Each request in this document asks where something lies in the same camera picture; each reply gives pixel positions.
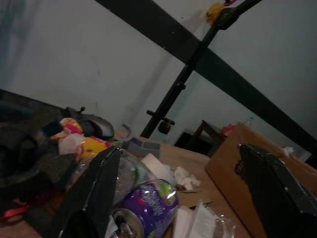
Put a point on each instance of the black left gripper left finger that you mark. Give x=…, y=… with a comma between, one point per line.
x=92, y=193

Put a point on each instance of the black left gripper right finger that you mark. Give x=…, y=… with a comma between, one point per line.
x=275, y=193

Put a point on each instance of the clear plastic bottle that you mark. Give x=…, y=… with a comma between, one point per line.
x=128, y=171

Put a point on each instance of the small white tissue ball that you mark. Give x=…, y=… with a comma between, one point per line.
x=288, y=150

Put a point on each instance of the brown cardboard box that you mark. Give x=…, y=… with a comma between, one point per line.
x=232, y=168

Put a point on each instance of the yellow pink snack wrapper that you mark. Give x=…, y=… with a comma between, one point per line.
x=81, y=142

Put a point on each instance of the purple drink can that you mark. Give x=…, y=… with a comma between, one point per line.
x=151, y=210

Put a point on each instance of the grey helmet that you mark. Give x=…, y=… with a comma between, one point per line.
x=95, y=124

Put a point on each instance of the grey plastic tray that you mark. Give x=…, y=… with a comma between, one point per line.
x=144, y=146

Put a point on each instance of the white foam block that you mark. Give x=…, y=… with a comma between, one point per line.
x=156, y=162

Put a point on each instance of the dark patterned bag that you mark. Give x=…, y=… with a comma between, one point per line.
x=27, y=151

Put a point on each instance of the pink plastic bag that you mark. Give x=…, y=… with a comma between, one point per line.
x=229, y=129

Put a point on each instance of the white printed paper packet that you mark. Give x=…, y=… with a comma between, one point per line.
x=198, y=220

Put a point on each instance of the dark wooden stool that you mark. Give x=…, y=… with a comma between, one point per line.
x=205, y=138

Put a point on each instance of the crumpled white tissue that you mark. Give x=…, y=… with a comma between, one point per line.
x=186, y=177

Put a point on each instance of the black tripod stand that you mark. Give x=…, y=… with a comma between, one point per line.
x=188, y=72

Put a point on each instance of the yellow clamp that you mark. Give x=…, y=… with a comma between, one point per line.
x=215, y=12

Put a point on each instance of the black wall beam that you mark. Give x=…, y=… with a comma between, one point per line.
x=213, y=62

